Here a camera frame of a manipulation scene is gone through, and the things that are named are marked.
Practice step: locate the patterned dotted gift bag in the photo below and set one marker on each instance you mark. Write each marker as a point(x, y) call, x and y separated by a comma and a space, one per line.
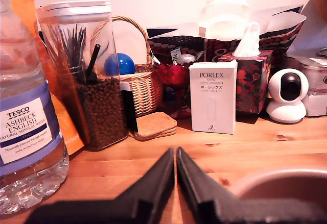
point(204, 46)

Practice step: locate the black inner cooking pot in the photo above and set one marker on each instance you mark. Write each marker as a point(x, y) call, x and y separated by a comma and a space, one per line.
point(281, 185)

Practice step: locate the small white box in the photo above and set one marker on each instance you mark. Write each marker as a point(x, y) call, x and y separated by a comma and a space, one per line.
point(316, 105)

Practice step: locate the white Porlex box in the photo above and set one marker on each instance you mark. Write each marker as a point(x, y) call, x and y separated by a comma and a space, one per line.
point(213, 99)

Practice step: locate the silver metal tin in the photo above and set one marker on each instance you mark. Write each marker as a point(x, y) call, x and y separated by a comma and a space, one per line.
point(315, 73)

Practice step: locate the floral tissue box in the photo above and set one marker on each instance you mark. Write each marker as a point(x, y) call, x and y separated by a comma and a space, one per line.
point(251, 83)

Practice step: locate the white jar lid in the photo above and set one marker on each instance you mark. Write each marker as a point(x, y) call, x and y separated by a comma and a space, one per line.
point(76, 7)

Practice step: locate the black tag on jar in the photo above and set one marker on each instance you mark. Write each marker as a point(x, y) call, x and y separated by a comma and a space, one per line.
point(129, 109)

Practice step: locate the white round security camera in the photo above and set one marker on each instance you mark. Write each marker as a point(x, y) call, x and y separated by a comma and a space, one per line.
point(286, 99)

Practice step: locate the cork coaster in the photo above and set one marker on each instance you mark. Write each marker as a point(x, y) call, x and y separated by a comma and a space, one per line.
point(158, 137)
point(163, 132)
point(153, 120)

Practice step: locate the white paper bag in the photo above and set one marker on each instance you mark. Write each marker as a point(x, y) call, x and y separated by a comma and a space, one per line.
point(222, 17)

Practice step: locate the clear jar of brown pellets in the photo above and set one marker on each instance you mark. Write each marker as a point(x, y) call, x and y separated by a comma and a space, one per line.
point(102, 111)

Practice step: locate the white tissue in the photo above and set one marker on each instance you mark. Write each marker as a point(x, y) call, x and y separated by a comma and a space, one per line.
point(247, 43)

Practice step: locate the red glass goblet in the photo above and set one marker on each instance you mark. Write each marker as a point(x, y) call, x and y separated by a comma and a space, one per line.
point(176, 81)

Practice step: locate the clear plastic water bottle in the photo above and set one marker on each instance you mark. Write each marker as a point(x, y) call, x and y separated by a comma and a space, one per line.
point(24, 122)

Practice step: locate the orange paper bag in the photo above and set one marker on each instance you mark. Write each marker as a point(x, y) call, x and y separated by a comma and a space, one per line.
point(67, 129)

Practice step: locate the blue ball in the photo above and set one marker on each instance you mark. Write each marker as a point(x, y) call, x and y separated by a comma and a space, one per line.
point(122, 64)

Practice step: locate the black scoop in jar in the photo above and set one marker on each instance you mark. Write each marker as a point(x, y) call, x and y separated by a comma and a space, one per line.
point(93, 60)

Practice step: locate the small green white packet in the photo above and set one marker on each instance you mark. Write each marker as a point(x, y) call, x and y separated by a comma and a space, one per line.
point(175, 54)

